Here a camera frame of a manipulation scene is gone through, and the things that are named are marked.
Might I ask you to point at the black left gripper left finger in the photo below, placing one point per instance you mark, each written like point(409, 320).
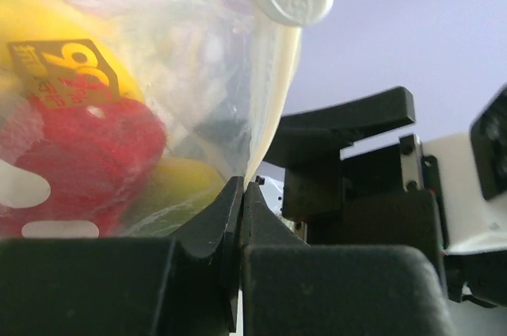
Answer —
point(183, 284)

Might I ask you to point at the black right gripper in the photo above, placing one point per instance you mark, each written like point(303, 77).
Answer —
point(389, 196)

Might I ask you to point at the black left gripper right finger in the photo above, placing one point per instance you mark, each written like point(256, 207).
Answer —
point(291, 288)

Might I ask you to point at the yellow green mango toy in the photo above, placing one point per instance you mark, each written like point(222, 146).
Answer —
point(184, 181)

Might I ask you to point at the red tomato toy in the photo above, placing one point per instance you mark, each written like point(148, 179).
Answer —
point(97, 159)

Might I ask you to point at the clear zip top bag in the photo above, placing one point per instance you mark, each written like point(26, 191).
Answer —
point(215, 72)

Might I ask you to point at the yellow banana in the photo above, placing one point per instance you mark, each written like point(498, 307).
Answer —
point(54, 52)

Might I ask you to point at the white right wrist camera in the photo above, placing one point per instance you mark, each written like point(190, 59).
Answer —
point(472, 172)

